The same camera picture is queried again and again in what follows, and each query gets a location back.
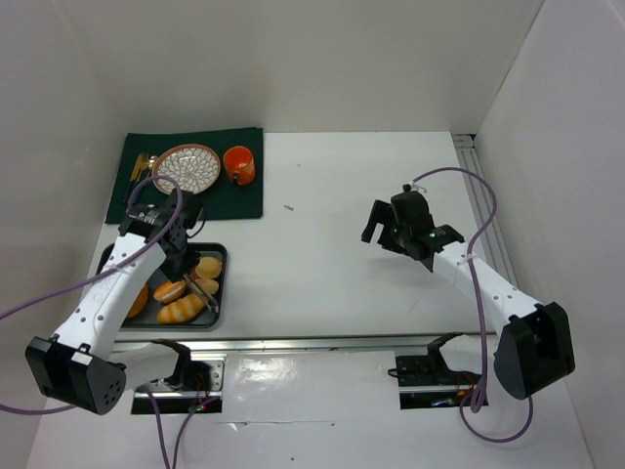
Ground silver metal tongs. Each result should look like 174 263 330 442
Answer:
187 271 220 313

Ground round sugar-topped bun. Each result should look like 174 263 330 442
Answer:
126 284 149 319

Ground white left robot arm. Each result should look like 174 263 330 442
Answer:
25 191 202 415

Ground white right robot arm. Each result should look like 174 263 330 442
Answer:
361 188 575 400

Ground striped long bread loaf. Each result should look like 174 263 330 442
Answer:
157 293 206 324

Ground round yellow bun upper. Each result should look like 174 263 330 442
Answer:
194 256 223 279

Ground round yellow bun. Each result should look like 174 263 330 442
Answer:
194 256 223 279
194 277 220 296

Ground round yellow bun lower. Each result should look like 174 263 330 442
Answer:
194 277 220 296

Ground cream sandwich bun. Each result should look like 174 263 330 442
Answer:
153 280 188 304

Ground black baking tray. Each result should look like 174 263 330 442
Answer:
121 242 228 330

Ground dark green cloth mat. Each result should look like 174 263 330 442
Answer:
104 127 264 225

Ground floral patterned plate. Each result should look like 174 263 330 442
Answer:
151 144 222 194

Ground orange mug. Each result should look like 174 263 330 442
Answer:
224 146 256 186

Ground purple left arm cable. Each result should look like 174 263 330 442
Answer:
0 175 221 469

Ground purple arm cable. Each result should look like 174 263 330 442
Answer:
0 175 221 469
412 166 534 444

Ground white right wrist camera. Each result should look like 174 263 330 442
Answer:
402 182 428 195

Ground aluminium rail right side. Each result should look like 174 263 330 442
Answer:
451 134 517 283

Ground aluminium rail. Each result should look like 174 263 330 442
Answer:
451 134 517 283
111 332 499 356

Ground gold spoon green handle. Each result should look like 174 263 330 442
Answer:
143 155 158 178

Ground gold fork green handle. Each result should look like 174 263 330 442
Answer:
130 152 149 186

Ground aluminium rail front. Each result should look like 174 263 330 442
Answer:
111 332 499 356

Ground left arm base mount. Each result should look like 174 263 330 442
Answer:
145 355 226 415

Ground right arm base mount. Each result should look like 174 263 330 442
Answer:
387 332 481 410

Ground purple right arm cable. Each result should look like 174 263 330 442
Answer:
412 166 534 444

